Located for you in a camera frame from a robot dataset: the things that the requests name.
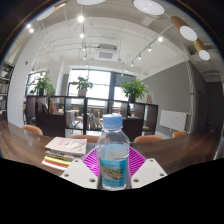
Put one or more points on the tall dark bookshelf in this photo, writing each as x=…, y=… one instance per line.
x=5, y=90

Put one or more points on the ceiling spot lights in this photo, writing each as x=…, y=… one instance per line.
x=81, y=18

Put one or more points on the ceiling air conditioner unit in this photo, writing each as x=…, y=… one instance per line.
x=106, y=55

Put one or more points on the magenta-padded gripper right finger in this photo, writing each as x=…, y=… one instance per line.
x=148, y=172

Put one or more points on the green potted plant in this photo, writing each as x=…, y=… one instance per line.
x=81, y=83
x=42, y=83
x=134, y=88

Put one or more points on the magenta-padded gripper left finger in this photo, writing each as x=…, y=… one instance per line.
x=80, y=173

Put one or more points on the clear water bottle blue cap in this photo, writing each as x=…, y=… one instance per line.
x=113, y=156

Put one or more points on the low dark open shelf unit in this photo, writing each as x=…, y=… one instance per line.
x=53, y=121

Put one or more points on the white wall panel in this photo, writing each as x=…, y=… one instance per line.
x=173, y=120

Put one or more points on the round white ceiling panels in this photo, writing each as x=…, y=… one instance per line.
x=148, y=6

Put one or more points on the orange chairs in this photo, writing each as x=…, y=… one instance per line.
x=32, y=129

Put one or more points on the stack of books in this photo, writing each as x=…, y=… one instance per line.
x=65, y=150

